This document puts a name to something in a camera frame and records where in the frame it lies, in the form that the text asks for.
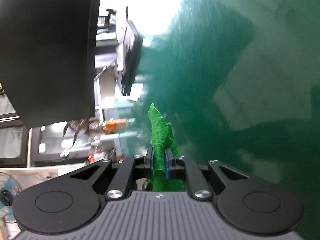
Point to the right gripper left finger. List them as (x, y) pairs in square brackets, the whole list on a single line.
[(128, 171)]

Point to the green cleaning cloth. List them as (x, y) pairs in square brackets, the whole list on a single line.
[(162, 137)]

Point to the black laptop stand tray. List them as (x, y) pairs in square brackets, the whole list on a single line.
[(129, 49)]

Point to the potted plant with red leaves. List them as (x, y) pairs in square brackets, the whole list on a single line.
[(80, 125)]

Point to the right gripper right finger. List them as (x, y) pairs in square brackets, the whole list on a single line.
[(187, 169)]

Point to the black computer monitor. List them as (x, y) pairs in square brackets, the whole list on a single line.
[(47, 58)]

